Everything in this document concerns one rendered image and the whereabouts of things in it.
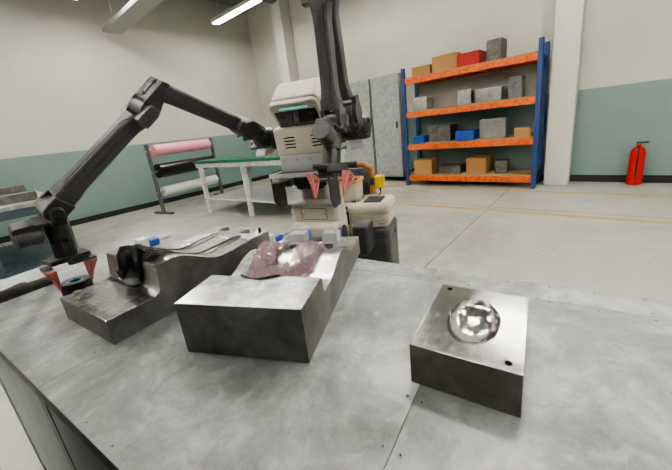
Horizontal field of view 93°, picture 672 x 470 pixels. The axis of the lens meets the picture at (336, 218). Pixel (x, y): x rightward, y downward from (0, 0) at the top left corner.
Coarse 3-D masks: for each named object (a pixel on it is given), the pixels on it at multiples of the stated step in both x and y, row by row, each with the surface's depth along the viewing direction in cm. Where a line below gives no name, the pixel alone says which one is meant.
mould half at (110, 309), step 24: (192, 240) 107; (216, 240) 103; (240, 240) 100; (144, 264) 78; (168, 264) 77; (192, 264) 83; (216, 264) 89; (96, 288) 84; (120, 288) 82; (144, 288) 79; (168, 288) 78; (192, 288) 83; (72, 312) 78; (96, 312) 71; (120, 312) 70; (144, 312) 73; (168, 312) 78; (120, 336) 69
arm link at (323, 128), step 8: (320, 120) 93; (328, 120) 94; (344, 120) 99; (312, 128) 93; (320, 128) 92; (328, 128) 91; (336, 128) 99; (344, 128) 100; (320, 136) 92; (328, 136) 92; (328, 144) 96
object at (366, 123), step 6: (366, 120) 123; (360, 126) 120; (366, 126) 123; (348, 132) 121; (354, 132) 120; (360, 132) 121; (366, 132) 122; (342, 138) 125; (348, 138) 124; (354, 138) 124; (360, 138) 123
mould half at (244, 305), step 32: (288, 256) 81; (320, 256) 79; (352, 256) 92; (224, 288) 64; (256, 288) 62; (288, 288) 61; (320, 288) 64; (192, 320) 61; (224, 320) 59; (256, 320) 57; (288, 320) 55; (320, 320) 63; (224, 352) 61; (256, 352) 59; (288, 352) 57
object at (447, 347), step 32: (448, 288) 62; (448, 320) 53; (480, 320) 55; (512, 320) 51; (416, 352) 48; (448, 352) 45; (480, 352) 45; (512, 352) 44; (448, 384) 46; (480, 384) 44; (512, 384) 41
